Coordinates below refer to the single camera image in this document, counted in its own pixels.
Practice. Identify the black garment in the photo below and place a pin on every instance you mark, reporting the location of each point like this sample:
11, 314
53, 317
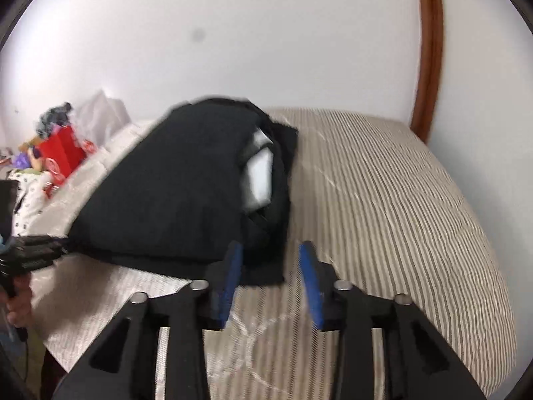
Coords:
175, 191

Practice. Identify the red bag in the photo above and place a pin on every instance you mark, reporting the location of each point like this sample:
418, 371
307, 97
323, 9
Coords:
62, 152

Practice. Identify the brown wooden door frame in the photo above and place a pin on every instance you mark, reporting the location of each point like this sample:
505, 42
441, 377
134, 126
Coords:
429, 50

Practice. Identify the dark bed base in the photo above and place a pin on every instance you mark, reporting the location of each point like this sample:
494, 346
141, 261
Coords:
54, 375

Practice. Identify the person's left hand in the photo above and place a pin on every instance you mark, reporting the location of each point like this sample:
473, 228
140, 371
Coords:
21, 306

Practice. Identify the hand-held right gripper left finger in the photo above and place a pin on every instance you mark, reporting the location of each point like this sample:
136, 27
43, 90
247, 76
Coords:
231, 283

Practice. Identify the white dotted cloth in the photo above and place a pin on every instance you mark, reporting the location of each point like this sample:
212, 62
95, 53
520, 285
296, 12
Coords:
31, 200

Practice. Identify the striped bed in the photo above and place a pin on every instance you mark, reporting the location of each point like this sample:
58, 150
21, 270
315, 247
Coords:
374, 200

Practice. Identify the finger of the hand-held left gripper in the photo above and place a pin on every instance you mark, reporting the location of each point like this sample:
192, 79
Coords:
43, 242
39, 261

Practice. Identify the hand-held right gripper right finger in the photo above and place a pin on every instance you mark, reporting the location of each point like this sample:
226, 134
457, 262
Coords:
312, 287

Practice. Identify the purple item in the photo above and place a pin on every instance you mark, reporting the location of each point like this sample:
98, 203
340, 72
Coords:
26, 161

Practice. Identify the dark grey patterned cloth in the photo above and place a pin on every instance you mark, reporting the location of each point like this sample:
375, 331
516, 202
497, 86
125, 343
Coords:
54, 117

